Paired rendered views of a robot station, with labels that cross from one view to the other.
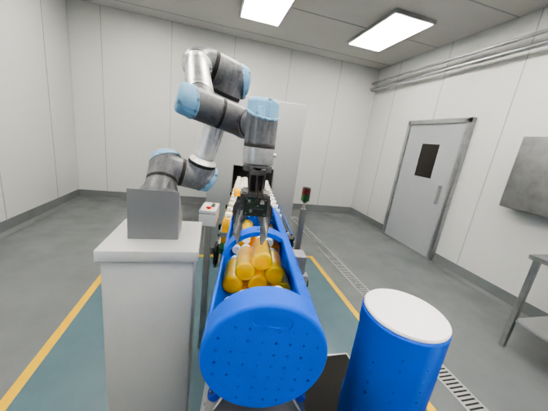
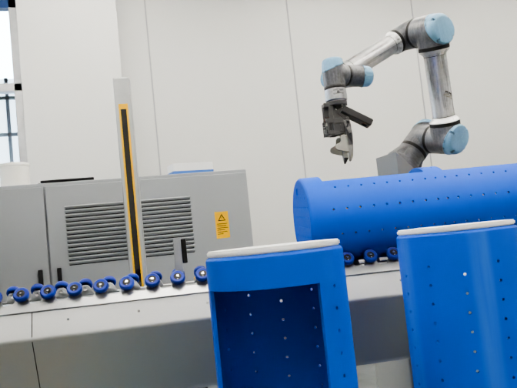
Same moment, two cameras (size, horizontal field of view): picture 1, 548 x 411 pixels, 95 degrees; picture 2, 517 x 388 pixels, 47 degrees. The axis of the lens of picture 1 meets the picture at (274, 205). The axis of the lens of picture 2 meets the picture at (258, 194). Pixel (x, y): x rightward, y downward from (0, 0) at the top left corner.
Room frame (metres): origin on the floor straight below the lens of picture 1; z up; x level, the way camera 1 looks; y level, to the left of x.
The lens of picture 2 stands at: (0.29, -1.97, 1.06)
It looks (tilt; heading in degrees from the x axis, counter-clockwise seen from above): 4 degrees up; 89
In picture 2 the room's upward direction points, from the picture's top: 6 degrees counter-clockwise
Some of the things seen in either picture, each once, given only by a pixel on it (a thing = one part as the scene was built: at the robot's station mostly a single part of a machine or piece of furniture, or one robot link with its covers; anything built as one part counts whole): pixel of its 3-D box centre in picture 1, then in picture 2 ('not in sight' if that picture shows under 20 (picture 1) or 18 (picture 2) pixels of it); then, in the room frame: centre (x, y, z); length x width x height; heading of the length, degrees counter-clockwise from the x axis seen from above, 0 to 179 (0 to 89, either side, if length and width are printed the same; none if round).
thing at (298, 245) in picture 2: not in sight; (273, 248); (0.33, -0.73, 1.03); 0.28 x 0.28 x 0.01
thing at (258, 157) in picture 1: (259, 157); (336, 96); (0.62, 0.05, 1.51); 0.08 x 0.08 x 0.05
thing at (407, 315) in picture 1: (404, 312); (454, 227); (0.78, -0.51, 1.03); 0.28 x 0.28 x 0.01
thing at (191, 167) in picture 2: not in sight; (190, 170); (-0.05, 1.47, 1.48); 0.24 x 0.12 x 0.08; 23
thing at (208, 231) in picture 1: (205, 289); not in sight; (1.54, 0.40, 0.50); 0.04 x 0.04 x 1.00; 7
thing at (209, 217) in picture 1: (209, 213); not in sight; (1.54, 0.40, 1.05); 0.20 x 0.10 x 0.10; 7
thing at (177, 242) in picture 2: not in sight; (181, 262); (0.05, -0.07, 1.00); 0.10 x 0.04 x 0.15; 97
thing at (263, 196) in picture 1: (255, 190); (336, 119); (0.61, 0.05, 1.43); 0.09 x 0.08 x 0.12; 7
